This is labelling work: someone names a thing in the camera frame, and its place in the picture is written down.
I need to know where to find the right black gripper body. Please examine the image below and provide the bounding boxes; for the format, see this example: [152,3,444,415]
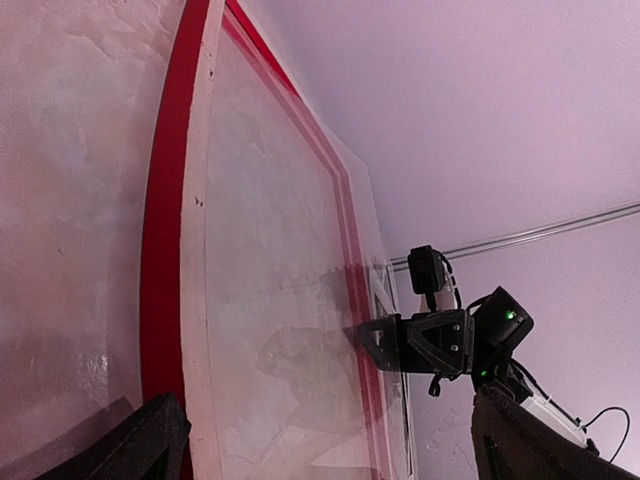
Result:
[397,309,475,376]

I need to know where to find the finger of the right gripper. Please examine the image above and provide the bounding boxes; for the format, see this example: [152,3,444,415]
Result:
[349,314,401,371]

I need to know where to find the right aluminium corner post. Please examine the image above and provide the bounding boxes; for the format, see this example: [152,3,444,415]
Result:
[389,200,640,266]

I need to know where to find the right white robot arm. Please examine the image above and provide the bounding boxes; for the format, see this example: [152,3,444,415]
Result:
[356,287,599,455]

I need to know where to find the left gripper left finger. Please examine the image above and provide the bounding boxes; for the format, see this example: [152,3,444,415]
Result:
[40,393,191,480]

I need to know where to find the red wooden picture frame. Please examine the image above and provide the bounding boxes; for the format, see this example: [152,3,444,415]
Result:
[139,1,394,479]

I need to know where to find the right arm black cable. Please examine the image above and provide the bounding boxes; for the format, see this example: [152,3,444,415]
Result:
[582,406,632,464]

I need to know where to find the white mat board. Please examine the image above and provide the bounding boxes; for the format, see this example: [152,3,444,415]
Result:
[368,264,415,479]

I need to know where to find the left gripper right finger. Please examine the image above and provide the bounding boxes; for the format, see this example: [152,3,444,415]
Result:
[471,384,636,480]

